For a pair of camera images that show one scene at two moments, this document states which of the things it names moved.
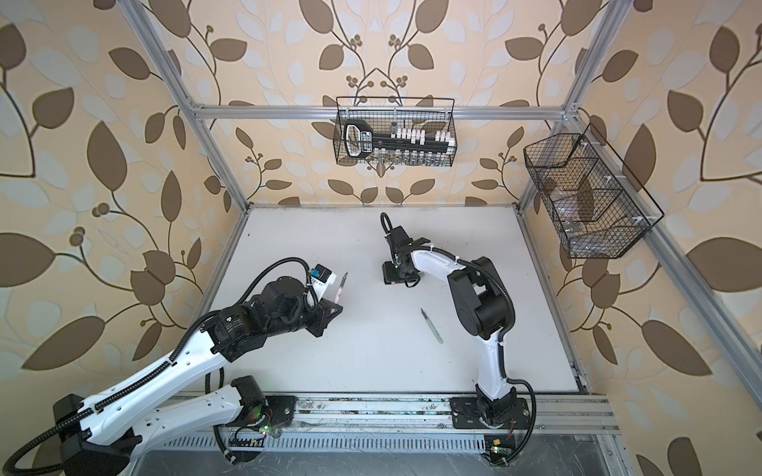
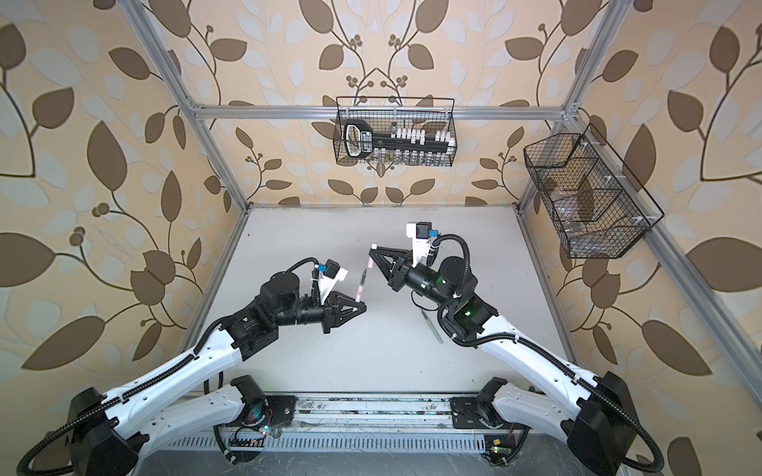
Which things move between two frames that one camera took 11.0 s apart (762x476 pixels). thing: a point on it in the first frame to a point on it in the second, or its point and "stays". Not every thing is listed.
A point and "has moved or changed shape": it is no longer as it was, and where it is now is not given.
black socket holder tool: x=359 y=141 stays
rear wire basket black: x=390 y=131 stays
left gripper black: x=322 y=320 to x=332 y=309
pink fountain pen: x=342 y=283 has moved or changed shape
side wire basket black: x=595 y=209 stays
